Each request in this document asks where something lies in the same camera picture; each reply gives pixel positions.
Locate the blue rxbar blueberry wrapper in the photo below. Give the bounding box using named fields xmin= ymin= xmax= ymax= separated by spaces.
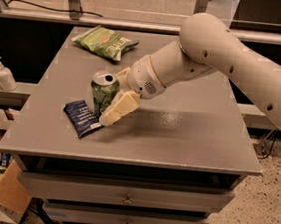
xmin=63 ymin=100 xmax=103 ymax=138

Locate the grey drawer cabinet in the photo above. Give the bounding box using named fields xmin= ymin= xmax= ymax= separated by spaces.
xmin=0 ymin=16 xmax=276 ymax=224

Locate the white pump dispenser bottle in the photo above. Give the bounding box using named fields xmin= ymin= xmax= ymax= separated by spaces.
xmin=0 ymin=56 xmax=17 ymax=92

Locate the green chip bag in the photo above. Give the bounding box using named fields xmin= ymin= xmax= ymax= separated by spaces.
xmin=71 ymin=26 xmax=139 ymax=62

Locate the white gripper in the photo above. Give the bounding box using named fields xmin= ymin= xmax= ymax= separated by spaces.
xmin=99 ymin=55 xmax=166 ymax=126

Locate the green soda can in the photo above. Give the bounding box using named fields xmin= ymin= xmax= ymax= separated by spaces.
xmin=91 ymin=70 xmax=120 ymax=117

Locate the grey metal railing frame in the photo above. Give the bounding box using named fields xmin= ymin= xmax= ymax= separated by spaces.
xmin=0 ymin=0 xmax=281 ymax=45

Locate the black cable on floor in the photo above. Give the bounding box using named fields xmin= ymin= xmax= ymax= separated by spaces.
xmin=0 ymin=0 xmax=106 ymax=19

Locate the black cable right floor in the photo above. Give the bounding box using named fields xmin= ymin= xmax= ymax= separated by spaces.
xmin=255 ymin=127 xmax=280 ymax=162

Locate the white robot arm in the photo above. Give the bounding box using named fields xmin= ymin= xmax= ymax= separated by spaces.
xmin=100 ymin=13 xmax=281 ymax=130

